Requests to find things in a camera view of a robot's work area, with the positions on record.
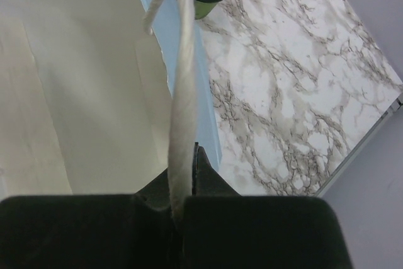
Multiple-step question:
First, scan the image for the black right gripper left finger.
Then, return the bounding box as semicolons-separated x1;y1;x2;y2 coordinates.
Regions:
1;173;181;268

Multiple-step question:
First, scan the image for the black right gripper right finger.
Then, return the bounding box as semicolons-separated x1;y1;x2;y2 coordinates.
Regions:
183;146;353;268

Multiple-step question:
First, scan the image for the white paper takeout bag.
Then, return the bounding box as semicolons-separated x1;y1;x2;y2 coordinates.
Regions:
0;0;202;219

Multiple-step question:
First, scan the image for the green paper coffee cup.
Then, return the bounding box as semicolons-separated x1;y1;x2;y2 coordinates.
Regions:
194;0;220;20

